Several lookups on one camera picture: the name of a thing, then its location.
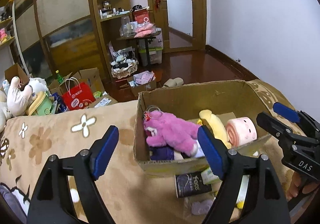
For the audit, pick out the green bottle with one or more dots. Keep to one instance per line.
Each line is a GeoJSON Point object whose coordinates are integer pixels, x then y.
{"type": "Point", "coordinates": [60, 78]}

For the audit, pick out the green tissue pack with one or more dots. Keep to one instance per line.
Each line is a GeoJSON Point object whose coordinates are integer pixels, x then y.
{"type": "Point", "coordinates": [208, 177]}

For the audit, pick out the red paper shopping bag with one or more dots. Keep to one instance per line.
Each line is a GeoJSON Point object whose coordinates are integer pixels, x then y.
{"type": "Point", "coordinates": [78, 95]}

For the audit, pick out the beige slippers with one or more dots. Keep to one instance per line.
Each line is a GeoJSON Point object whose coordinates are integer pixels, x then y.
{"type": "Point", "coordinates": [174, 82]}

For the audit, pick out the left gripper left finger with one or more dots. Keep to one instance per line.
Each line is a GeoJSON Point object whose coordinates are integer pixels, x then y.
{"type": "Point", "coordinates": [51, 201]}

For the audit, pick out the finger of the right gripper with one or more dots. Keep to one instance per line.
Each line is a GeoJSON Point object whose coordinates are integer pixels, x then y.
{"type": "Point", "coordinates": [306, 123]}
{"type": "Point", "coordinates": [282, 132]}

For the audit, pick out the wicker basket with toys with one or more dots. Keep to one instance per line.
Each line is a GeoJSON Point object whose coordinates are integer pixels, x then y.
{"type": "Point", "coordinates": [123, 62]}

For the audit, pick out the person's right hand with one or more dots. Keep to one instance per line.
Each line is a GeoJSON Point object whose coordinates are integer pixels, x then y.
{"type": "Point", "coordinates": [296, 185]}

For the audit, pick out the yellow plush toy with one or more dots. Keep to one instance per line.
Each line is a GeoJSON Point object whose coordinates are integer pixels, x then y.
{"type": "Point", "coordinates": [216, 127]}

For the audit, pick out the wooden door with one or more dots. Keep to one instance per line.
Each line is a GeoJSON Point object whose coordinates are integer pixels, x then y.
{"type": "Point", "coordinates": [183, 23]}

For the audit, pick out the clear plastic storage bin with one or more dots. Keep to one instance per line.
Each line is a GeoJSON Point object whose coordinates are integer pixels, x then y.
{"type": "Point", "coordinates": [155, 56]}

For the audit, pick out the pink rolled towel toy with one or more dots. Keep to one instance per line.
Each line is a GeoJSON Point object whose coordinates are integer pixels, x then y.
{"type": "Point", "coordinates": [241, 131]}

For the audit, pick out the pink plush bear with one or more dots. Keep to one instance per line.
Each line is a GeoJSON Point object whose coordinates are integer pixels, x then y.
{"type": "Point", "coordinates": [165, 129]}

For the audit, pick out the beige floral blanket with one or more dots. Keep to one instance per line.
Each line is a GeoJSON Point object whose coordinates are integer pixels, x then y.
{"type": "Point", "coordinates": [130, 195]}

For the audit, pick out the white plush toy pile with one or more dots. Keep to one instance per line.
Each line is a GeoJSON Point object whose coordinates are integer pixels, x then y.
{"type": "Point", "coordinates": [14, 101]}

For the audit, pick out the brown cardboard box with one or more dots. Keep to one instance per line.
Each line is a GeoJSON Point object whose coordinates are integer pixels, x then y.
{"type": "Point", "coordinates": [232, 96]}

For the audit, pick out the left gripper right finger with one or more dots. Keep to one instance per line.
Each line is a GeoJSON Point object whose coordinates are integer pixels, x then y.
{"type": "Point", "coordinates": [265, 201]}

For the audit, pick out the clear bag purple plush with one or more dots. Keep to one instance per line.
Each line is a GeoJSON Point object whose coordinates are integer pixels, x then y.
{"type": "Point", "coordinates": [198, 205]}

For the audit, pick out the wooden shelf cabinet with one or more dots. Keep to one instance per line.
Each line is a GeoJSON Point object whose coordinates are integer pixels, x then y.
{"type": "Point", "coordinates": [106, 17]}

